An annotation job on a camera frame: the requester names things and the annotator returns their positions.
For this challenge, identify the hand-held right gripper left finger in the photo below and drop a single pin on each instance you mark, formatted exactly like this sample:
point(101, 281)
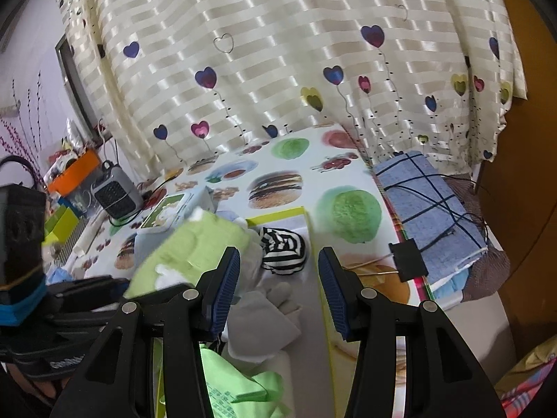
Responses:
point(226, 287)

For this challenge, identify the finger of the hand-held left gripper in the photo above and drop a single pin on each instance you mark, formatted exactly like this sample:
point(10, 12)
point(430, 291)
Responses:
point(87, 309)
point(82, 286)

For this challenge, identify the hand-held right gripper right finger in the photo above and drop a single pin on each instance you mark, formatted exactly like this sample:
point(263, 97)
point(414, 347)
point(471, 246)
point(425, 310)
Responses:
point(333, 291)

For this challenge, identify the white box with green rim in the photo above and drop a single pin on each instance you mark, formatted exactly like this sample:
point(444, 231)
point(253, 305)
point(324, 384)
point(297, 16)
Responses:
point(311, 278)

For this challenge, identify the grey knit toe sock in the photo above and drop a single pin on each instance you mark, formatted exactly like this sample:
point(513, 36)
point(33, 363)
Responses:
point(261, 322)

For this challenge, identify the green printed packet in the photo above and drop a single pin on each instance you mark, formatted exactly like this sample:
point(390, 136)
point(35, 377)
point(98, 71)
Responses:
point(191, 248)

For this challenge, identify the black white striped sock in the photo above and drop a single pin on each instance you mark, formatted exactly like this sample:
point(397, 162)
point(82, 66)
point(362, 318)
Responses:
point(283, 248)

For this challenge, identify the light green plastic packet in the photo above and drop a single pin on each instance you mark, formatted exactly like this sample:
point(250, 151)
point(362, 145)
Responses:
point(235, 392)

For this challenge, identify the person's left hand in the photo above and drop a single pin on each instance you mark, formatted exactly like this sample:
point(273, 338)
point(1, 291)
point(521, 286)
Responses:
point(37, 385)

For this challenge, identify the lime green box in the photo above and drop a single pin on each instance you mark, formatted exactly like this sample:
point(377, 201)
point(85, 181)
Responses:
point(61, 226)

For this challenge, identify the white rolled paper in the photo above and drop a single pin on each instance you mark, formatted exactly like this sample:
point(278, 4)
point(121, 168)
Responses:
point(89, 235)

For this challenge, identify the black binder clip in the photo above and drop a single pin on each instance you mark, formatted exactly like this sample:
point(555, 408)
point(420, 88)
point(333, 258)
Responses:
point(407, 261)

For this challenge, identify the orange box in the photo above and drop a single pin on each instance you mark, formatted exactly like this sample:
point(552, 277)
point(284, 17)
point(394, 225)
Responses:
point(76, 170)

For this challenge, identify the pile of assorted packets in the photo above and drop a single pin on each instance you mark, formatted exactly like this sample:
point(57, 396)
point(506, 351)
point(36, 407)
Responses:
point(65, 156)

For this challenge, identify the wet wipes pack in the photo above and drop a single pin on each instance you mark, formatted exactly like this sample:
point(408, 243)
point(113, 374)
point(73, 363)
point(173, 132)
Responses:
point(174, 211)

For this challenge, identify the food print tablecloth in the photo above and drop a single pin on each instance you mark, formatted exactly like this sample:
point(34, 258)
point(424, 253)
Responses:
point(313, 200)

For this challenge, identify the purple decorative twigs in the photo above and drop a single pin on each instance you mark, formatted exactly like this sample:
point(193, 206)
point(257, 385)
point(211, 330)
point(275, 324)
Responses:
point(21, 139)

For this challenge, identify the grey portable heater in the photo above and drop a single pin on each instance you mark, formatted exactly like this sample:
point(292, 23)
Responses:
point(115, 193)

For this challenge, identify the blue checked cloth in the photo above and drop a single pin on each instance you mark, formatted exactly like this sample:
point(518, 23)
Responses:
point(417, 191)

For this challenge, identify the brown cloth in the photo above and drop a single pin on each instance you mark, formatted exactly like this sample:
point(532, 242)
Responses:
point(489, 265)

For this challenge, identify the yellow pink patterned cloth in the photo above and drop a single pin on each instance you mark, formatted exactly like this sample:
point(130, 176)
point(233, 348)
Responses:
point(522, 383)

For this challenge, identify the brown wooden cabinet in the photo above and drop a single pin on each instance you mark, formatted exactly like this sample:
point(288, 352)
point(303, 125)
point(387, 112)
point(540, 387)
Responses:
point(531, 183)

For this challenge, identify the heart print striped curtain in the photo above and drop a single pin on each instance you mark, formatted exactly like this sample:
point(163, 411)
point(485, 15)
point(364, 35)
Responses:
point(283, 30)

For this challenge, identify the window frame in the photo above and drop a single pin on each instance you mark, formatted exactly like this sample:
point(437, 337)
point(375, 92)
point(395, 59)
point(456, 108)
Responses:
point(76, 87)

